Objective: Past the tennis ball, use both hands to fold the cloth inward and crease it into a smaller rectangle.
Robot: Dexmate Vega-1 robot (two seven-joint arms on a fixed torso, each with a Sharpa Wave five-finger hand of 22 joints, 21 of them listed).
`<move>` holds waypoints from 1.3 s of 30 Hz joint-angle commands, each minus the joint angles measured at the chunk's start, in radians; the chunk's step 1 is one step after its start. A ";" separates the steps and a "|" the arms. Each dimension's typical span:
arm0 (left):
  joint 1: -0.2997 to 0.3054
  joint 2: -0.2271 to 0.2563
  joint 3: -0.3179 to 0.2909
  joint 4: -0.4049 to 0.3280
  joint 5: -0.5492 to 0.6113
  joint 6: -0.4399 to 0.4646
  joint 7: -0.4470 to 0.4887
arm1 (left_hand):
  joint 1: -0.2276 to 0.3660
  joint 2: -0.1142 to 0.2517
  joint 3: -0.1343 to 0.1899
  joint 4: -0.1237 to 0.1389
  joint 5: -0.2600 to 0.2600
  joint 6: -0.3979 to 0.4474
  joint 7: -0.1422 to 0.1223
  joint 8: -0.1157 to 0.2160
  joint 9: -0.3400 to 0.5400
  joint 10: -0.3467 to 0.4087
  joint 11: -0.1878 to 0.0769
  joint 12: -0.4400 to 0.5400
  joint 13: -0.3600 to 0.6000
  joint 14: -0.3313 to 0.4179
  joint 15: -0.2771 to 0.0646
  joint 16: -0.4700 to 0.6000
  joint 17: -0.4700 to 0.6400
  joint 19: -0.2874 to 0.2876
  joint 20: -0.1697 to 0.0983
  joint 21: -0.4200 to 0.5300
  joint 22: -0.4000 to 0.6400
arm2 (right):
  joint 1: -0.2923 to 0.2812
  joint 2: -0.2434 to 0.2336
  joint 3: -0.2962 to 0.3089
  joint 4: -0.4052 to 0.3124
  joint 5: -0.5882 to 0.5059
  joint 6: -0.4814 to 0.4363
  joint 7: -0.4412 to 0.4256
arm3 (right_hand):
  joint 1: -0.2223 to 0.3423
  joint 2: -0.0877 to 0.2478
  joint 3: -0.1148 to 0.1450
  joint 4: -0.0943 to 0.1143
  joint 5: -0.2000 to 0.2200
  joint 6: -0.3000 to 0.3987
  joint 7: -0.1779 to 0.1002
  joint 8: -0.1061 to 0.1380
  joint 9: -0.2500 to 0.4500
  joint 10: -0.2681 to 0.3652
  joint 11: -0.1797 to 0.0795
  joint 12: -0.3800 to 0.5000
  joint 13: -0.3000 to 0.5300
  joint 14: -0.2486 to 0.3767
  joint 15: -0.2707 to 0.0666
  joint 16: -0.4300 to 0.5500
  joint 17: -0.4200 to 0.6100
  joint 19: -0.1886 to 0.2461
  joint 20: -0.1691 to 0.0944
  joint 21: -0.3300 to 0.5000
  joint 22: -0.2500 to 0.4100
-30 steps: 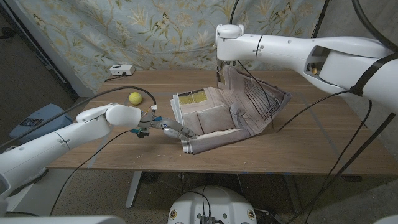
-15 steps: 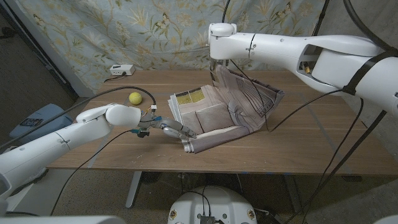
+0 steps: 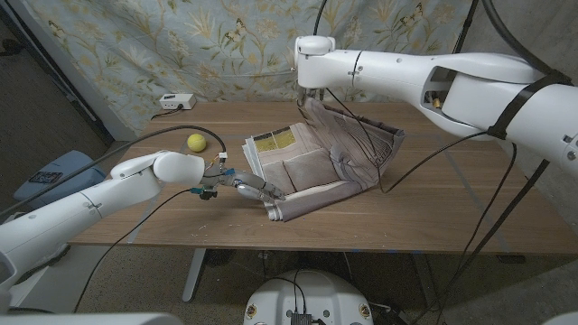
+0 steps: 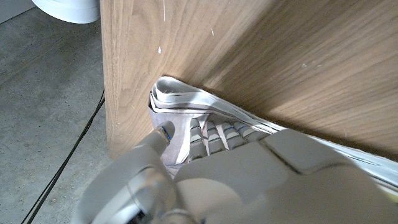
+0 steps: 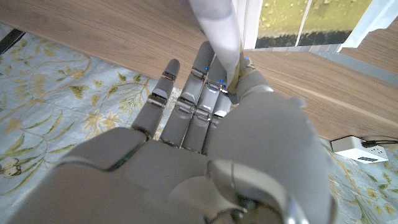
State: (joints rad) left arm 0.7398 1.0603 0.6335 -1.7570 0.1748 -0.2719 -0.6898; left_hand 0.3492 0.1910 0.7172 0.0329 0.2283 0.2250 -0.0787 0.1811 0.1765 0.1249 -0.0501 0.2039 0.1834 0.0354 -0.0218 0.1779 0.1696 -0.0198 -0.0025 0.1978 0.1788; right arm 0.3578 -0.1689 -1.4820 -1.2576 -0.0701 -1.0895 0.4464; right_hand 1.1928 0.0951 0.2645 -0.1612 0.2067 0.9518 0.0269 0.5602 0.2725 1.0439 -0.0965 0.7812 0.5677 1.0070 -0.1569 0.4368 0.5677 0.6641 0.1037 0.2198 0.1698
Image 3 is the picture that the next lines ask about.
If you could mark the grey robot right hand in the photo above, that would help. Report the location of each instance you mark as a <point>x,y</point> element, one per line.
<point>309,94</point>

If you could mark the floral print backdrop cloth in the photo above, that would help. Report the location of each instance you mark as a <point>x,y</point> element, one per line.
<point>226,54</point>

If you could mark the white table leg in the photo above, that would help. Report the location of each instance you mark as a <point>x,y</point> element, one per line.
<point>424,280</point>
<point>194,275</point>

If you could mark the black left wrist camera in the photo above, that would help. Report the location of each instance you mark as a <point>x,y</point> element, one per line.
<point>207,194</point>

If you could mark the white robot torso base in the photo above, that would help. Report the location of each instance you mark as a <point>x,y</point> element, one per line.
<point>338,293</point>

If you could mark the white robot chest cover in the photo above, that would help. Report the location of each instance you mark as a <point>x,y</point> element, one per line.
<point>90,319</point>

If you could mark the yellow tennis ball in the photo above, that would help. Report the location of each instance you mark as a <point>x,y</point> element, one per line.
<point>196,142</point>

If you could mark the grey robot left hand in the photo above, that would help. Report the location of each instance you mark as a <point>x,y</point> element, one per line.
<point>248,182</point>

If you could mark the white power strip box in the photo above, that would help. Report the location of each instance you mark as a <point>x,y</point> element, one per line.
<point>177,101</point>

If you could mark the small black torso box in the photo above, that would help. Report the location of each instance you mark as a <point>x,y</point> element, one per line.
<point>301,319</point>

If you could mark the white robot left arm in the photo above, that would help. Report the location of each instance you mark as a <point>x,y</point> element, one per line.
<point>90,203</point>

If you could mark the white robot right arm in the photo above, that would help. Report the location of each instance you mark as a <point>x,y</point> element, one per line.
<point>393,67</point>

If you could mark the black backdrop stand pole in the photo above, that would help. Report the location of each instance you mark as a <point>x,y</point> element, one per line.
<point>467,18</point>

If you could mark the sofa print cloth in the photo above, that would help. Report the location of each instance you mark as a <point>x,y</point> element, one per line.
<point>311,169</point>

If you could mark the blue-grey padded stool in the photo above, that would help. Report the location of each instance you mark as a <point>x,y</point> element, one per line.
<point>68,180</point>

